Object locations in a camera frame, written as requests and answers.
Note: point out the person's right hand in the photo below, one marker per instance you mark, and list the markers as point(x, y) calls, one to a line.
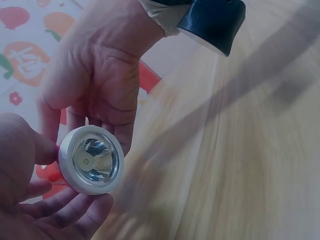
point(100, 75)

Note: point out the person's left hand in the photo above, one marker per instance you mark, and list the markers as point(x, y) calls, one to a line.
point(15, 160)

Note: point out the person's left thumb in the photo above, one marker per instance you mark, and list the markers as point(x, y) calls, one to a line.
point(45, 150)

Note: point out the person's right thumb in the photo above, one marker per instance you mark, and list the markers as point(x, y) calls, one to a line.
point(48, 122)

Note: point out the person's right fingers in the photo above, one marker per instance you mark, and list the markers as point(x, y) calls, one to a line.
point(107, 126)

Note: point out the white red round flashlight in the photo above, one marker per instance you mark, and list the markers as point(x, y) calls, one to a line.
point(67, 172)

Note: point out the person's right forearm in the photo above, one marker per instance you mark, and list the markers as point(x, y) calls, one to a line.
point(120, 22)

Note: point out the black wrist band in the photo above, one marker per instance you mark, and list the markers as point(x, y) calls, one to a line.
point(212, 25)

